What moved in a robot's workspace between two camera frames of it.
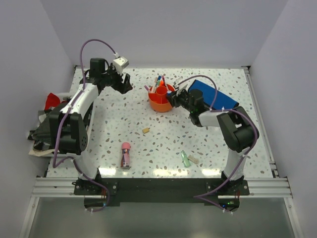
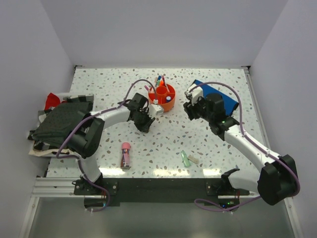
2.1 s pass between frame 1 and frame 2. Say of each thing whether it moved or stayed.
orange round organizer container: stayed
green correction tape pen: stayed
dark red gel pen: stayed
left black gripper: moved
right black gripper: moved
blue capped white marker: stayed
